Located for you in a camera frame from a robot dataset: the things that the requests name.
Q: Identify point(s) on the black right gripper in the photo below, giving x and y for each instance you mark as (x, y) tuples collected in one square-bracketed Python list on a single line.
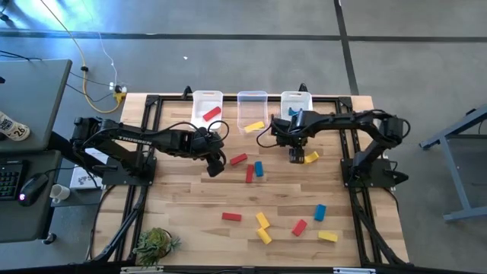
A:
[(289, 131)]

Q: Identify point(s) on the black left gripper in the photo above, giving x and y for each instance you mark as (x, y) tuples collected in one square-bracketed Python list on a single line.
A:
[(203, 144)]

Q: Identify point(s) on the yellow arched wooden block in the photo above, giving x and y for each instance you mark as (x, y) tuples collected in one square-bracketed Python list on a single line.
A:
[(312, 157)]

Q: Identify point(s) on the red rectangular wooden block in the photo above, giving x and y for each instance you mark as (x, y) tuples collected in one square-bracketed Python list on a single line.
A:
[(212, 113), (250, 174), (299, 227), (231, 217), (238, 159)]

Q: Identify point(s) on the blue wooden cylinder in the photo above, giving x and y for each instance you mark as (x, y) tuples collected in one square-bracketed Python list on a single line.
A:
[(258, 169)]

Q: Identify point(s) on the blue rectangular wooden block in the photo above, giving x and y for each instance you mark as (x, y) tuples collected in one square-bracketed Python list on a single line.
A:
[(320, 212), (292, 112)]

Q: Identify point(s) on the yellow rectangular wooden block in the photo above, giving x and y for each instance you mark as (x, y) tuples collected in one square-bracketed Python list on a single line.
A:
[(328, 236), (254, 127), (263, 220)]

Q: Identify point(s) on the yellow wooden cylinder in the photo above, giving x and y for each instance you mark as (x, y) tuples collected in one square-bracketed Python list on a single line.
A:
[(264, 236)]

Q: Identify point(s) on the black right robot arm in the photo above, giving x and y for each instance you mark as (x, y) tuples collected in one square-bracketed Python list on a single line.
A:
[(342, 120)]

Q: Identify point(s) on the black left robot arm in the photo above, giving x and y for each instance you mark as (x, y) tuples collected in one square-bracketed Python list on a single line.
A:
[(129, 139)]

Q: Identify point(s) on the white plastic bin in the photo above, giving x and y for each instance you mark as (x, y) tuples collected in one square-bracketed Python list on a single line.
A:
[(300, 99), (199, 114)]

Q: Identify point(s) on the clear plastic bin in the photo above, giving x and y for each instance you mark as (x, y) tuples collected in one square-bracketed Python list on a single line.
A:
[(251, 110)]

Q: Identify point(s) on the potted green succulent plant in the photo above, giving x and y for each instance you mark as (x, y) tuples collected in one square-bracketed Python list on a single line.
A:
[(154, 245)]

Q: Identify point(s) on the yellow power plug adapter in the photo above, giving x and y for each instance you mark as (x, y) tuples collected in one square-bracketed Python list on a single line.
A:
[(119, 95)]

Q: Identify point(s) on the white paper sheet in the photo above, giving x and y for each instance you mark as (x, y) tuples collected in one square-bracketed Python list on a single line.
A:
[(81, 179)]

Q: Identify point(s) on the white mug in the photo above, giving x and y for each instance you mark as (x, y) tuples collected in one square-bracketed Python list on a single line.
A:
[(61, 192)]

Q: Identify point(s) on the black computer mouse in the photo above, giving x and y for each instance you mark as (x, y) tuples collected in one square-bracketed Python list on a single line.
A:
[(33, 189)]

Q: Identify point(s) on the dark grey desk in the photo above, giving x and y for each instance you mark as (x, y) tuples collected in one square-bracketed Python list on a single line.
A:
[(23, 224)]

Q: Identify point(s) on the white printed can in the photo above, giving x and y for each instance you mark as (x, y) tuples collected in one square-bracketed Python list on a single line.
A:
[(13, 127)]

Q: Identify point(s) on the black keyboard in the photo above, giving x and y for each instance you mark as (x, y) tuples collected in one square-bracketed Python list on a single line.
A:
[(9, 180)]

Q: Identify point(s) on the black aluminium table frame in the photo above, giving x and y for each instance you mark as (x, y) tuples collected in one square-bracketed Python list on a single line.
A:
[(327, 99)]

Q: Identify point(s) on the black clamp bracket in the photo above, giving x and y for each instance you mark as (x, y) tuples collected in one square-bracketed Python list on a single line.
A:
[(303, 88), (186, 93)]

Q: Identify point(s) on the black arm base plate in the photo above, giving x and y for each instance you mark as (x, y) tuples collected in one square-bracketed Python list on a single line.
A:
[(114, 177), (380, 179)]

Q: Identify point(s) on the silver metal bracket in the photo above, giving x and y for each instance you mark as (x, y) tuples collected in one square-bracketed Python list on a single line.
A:
[(141, 269), (354, 271)]

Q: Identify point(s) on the blue-grey metal table frame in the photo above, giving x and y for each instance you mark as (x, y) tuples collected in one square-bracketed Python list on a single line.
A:
[(462, 215)]

